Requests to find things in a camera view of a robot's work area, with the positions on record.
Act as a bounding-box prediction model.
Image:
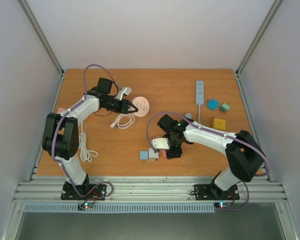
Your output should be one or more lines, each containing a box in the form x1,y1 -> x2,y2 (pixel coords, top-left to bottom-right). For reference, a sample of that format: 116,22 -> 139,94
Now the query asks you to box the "yellow cube socket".
211,118 -> 226,131

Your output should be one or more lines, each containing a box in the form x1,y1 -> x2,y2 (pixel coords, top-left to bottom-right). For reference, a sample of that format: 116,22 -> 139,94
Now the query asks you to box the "light blue cable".
184,104 -> 202,125

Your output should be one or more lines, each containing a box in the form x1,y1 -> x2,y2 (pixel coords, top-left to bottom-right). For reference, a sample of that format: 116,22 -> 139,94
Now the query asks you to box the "mint green usb charger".
219,103 -> 230,113

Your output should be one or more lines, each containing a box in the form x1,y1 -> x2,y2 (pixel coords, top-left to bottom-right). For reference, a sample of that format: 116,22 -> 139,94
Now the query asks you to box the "blue plug adapter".
139,150 -> 149,163

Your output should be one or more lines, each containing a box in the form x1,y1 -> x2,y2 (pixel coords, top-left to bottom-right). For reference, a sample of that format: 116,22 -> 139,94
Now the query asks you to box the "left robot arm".
42,77 -> 138,199

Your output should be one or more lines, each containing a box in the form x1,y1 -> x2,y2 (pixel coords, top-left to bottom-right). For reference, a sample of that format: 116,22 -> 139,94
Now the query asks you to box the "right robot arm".
150,114 -> 266,200

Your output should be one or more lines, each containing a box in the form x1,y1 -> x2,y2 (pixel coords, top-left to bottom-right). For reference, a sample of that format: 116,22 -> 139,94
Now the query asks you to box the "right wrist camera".
150,137 -> 170,153

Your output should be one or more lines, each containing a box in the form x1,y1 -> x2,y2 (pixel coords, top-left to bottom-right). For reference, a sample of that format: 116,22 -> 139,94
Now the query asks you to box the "white power strip cable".
77,119 -> 99,163

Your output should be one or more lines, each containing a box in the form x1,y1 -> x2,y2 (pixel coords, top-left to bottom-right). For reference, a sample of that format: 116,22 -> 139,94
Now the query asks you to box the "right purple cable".
146,111 -> 271,210

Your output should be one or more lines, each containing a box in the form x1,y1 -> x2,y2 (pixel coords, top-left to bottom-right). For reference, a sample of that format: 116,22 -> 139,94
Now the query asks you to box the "pink white coiled cable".
110,113 -> 136,131

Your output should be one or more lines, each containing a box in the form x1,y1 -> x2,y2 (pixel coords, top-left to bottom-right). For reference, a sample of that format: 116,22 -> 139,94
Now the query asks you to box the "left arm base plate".
60,182 -> 107,201

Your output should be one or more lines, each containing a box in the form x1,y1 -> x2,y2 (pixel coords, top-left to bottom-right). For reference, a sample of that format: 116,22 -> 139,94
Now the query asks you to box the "grey slotted cable duct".
23,202 -> 215,214

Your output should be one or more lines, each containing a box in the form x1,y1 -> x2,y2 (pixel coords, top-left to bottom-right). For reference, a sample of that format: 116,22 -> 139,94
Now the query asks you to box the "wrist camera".
150,137 -> 170,153
115,86 -> 132,101

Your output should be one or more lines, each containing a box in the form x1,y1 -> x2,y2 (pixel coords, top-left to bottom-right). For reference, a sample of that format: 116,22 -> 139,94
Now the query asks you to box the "white grey plug adapter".
148,148 -> 159,161

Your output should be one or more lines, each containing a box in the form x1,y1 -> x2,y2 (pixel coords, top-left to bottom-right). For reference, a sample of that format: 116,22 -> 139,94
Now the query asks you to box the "light blue power strip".
195,80 -> 204,106

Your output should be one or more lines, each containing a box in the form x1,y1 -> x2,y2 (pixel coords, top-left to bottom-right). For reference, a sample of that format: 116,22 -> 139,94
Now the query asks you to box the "round pink socket base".
132,96 -> 150,118

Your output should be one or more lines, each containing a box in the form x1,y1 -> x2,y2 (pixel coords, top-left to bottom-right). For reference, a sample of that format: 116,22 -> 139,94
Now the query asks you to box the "teal plug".
206,98 -> 220,111

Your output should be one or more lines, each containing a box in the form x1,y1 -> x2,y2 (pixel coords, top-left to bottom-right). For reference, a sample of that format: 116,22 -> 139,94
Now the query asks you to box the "coral pink plug adapter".
160,149 -> 167,159

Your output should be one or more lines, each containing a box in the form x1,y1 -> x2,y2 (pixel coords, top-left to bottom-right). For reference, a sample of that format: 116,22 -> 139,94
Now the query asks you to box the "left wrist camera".
115,86 -> 132,101

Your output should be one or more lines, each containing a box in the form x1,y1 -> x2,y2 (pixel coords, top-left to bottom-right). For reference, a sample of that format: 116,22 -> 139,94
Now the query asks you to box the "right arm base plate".
194,184 -> 240,201

